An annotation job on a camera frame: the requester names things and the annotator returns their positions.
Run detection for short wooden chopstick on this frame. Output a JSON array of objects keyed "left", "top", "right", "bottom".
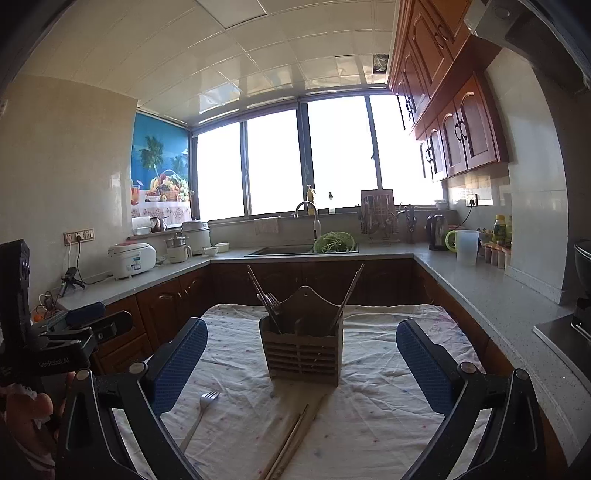
[{"left": 277, "top": 397, "right": 325, "bottom": 480}]

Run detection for clear pitcher green handle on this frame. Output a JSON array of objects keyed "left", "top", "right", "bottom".
[{"left": 445, "top": 230, "right": 479, "bottom": 267}]

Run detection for light bamboo chopstick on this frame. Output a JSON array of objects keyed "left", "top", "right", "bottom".
[{"left": 330, "top": 263, "right": 365, "bottom": 334}]

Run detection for grey stone countertop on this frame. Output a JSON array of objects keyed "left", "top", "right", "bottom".
[{"left": 55, "top": 242, "right": 591, "bottom": 480}]

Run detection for tropical fruit printed blind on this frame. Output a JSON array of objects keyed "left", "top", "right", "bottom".
[{"left": 130, "top": 112, "right": 191, "bottom": 220}]

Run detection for dark curved wooden chopstick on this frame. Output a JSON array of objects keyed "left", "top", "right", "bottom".
[{"left": 329, "top": 270, "right": 360, "bottom": 335}]

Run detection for tall white rice cooker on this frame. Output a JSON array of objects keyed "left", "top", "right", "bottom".
[{"left": 181, "top": 220, "right": 212, "bottom": 256}]

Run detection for gas stove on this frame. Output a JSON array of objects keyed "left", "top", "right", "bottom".
[{"left": 534, "top": 295, "right": 591, "bottom": 365}]

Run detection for metal fork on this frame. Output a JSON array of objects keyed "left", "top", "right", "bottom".
[
  {"left": 179, "top": 391, "right": 221, "bottom": 454},
  {"left": 265, "top": 292, "right": 283, "bottom": 334}
]

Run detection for range hood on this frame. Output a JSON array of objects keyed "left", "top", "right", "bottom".
[{"left": 464, "top": 0, "right": 591, "bottom": 93}]

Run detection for wooden lower kitchen cabinets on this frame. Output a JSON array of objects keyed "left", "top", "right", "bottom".
[{"left": 55, "top": 258, "right": 513, "bottom": 384}]

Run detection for dark wok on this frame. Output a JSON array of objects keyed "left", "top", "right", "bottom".
[{"left": 574, "top": 240, "right": 591, "bottom": 296}]

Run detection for kitchen window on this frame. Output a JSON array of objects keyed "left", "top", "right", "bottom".
[{"left": 189, "top": 92, "right": 446, "bottom": 222}]

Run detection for metal chopstick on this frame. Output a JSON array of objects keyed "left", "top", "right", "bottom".
[
  {"left": 246, "top": 265, "right": 280, "bottom": 333},
  {"left": 252, "top": 272, "right": 283, "bottom": 334}
]

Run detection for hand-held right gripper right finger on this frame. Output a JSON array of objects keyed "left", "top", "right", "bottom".
[{"left": 396, "top": 318, "right": 548, "bottom": 480}]

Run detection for dark electric kettle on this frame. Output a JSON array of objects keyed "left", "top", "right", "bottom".
[{"left": 425, "top": 214, "right": 450, "bottom": 252}]

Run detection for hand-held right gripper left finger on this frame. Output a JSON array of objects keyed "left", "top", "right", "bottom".
[{"left": 55, "top": 318, "right": 208, "bottom": 480}]

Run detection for long wooden chopstick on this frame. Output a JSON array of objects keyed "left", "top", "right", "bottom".
[
  {"left": 263, "top": 404, "right": 310, "bottom": 480},
  {"left": 269, "top": 412, "right": 303, "bottom": 480}
]

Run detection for small black tripod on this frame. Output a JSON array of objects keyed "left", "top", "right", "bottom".
[{"left": 58, "top": 267, "right": 87, "bottom": 297}]

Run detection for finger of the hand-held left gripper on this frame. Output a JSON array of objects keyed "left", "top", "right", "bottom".
[
  {"left": 90, "top": 311, "right": 134, "bottom": 344},
  {"left": 46, "top": 302, "right": 106, "bottom": 333}
]

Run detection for wire utensil drying rack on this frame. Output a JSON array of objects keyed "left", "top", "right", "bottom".
[{"left": 359, "top": 189, "right": 399, "bottom": 246}]

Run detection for flat white rice cooker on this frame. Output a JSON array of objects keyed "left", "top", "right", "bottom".
[{"left": 107, "top": 241, "right": 158, "bottom": 280}]

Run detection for person's left hand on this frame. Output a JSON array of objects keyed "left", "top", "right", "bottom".
[{"left": 0, "top": 387, "right": 54, "bottom": 444}]

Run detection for colander of green vegetables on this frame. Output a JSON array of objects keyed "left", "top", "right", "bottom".
[{"left": 313, "top": 231, "right": 360, "bottom": 254}]

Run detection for wooden slatted utensil holder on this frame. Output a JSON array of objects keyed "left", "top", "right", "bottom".
[{"left": 259, "top": 285, "right": 345, "bottom": 386}]

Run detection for kitchen sink basin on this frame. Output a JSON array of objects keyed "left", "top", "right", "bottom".
[{"left": 244, "top": 244, "right": 319, "bottom": 257}]

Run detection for white floral tablecloth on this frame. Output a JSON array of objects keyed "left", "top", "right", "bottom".
[{"left": 111, "top": 302, "right": 492, "bottom": 480}]

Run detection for wooden upper wall cabinets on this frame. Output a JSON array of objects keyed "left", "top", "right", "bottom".
[{"left": 388, "top": 0, "right": 511, "bottom": 183}]

